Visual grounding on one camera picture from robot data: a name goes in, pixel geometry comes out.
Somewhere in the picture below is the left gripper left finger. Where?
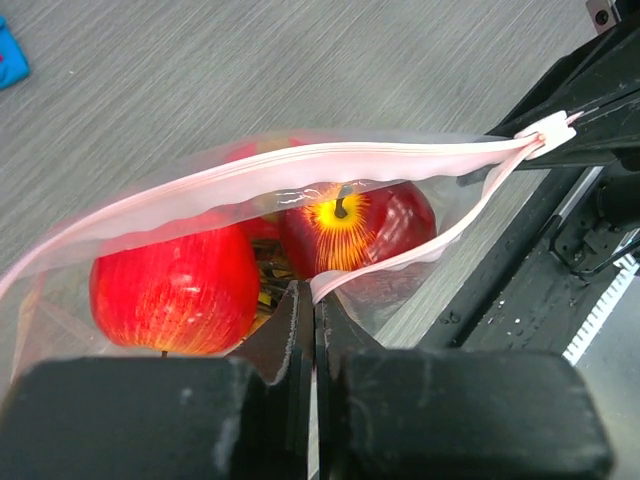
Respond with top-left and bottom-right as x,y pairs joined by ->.
1,282 -> 314,479

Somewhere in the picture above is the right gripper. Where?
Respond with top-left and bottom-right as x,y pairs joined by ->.
457,0 -> 640,189

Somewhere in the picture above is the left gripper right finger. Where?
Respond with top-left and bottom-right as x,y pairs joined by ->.
315,299 -> 613,479

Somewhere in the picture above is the red apple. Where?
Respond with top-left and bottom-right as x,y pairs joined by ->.
89,225 -> 260,355
278,182 -> 437,279

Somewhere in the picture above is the clear pink zip top bag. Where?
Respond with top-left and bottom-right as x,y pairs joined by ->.
1,110 -> 577,388

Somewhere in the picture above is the blue folded cloth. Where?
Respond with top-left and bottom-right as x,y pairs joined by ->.
0,17 -> 30,90

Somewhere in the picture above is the white slotted cable duct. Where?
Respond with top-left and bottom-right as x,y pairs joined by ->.
563,254 -> 639,366

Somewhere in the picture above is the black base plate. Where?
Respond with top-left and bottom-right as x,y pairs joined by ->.
418,168 -> 639,355

